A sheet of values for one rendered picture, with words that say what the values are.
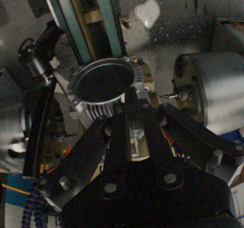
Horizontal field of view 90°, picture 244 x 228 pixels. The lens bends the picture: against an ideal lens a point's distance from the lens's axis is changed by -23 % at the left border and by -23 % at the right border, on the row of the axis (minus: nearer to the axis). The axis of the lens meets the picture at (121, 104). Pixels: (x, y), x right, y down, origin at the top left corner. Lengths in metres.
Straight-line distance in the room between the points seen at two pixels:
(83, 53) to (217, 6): 0.51
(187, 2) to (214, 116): 0.39
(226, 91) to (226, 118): 0.06
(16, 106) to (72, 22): 0.27
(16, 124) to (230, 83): 0.53
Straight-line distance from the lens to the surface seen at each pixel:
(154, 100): 0.58
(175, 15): 0.57
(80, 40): 0.44
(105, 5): 0.40
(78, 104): 0.34
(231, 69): 0.40
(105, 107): 0.33
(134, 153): 0.45
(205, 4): 0.61
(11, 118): 0.45
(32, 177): 0.29
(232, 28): 0.60
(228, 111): 0.39
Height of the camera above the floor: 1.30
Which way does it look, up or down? 39 degrees down
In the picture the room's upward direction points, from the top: 173 degrees clockwise
